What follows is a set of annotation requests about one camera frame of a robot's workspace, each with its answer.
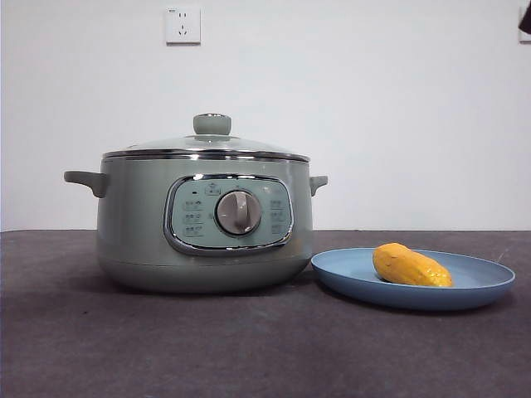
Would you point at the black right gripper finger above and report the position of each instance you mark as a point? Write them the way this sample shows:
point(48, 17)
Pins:
point(526, 21)

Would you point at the yellow corn cob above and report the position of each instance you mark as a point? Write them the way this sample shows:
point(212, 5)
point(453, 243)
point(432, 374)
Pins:
point(410, 267)

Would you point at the glass lid with green knob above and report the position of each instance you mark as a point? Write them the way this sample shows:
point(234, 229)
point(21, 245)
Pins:
point(211, 124)

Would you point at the light blue round plate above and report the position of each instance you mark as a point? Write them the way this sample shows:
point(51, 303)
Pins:
point(352, 278)

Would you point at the pale green electric steamer pot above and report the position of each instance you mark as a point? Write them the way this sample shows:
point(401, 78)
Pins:
point(137, 232)

